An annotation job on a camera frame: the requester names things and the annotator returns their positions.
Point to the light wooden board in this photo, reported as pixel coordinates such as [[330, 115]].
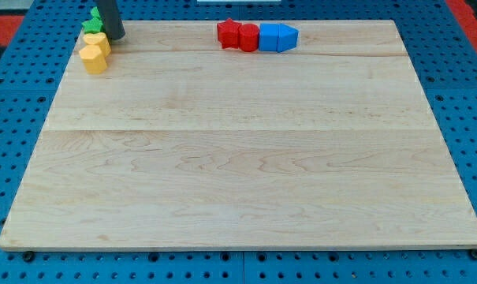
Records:
[[180, 145]]

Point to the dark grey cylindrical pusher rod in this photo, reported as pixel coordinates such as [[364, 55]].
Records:
[[111, 18]]

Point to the blue triangle block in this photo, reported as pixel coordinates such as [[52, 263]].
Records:
[[287, 37]]

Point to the yellow hexagon block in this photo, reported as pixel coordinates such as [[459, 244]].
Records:
[[93, 59]]

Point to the yellow heart block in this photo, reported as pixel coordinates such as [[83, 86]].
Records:
[[100, 40]]

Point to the red star block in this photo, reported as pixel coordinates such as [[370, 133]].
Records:
[[228, 33]]

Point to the green star block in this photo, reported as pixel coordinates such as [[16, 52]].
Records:
[[92, 26]]

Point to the blue cube block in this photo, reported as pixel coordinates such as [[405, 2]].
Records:
[[268, 37]]

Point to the red cylinder block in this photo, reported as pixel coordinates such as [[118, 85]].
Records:
[[248, 37]]

